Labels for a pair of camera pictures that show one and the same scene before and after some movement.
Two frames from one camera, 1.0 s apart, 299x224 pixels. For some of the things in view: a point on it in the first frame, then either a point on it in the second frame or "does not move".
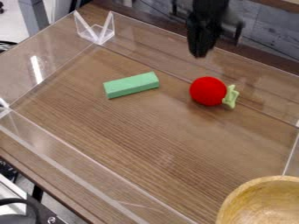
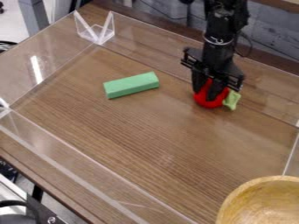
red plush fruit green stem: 208,91 does not move
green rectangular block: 129,85 does not move
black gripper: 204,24 -> 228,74
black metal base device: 46,217 does not move
